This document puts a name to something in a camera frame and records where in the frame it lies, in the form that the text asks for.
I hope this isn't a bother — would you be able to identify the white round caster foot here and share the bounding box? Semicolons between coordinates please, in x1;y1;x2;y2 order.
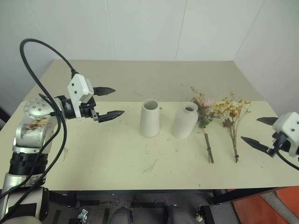
195;204;203;222

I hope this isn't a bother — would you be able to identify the white tapered open vase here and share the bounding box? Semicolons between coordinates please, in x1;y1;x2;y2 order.
139;99;161;138

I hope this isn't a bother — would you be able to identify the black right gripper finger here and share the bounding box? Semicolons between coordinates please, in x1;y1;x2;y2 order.
256;117;279;126
241;136;275;158

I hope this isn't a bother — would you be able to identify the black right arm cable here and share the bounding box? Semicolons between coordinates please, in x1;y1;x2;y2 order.
272;137;299;171

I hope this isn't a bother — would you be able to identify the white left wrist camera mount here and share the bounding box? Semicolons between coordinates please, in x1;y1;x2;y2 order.
67;73;94;121

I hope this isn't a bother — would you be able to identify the white narrow-necked bottle vase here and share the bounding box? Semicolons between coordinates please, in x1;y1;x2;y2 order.
171;102;199;140

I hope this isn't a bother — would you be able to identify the silver metal caster clamp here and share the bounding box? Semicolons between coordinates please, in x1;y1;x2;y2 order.
77;209;89;222

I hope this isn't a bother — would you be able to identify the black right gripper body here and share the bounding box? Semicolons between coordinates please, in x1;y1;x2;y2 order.
271;131;292;154

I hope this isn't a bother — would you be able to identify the black metal table frame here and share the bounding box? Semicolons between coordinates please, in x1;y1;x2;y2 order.
48;186;292;224

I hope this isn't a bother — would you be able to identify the yellow dried flower bouquet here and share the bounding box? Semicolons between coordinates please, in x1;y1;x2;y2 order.
214;91;252;163

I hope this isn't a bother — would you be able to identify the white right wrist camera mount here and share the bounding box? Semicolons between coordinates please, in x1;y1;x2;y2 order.
272;112;299;157

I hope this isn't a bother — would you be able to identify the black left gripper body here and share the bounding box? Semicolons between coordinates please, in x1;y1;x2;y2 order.
78;95;99;122

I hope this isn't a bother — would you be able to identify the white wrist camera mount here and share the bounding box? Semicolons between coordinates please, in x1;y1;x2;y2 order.
272;112;299;157
67;73;94;121

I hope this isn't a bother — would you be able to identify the pink dried flower bouquet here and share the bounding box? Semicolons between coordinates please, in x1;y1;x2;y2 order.
190;86;220;164

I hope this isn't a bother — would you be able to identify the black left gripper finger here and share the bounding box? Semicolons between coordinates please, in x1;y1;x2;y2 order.
96;110;126;124
93;86;116;97

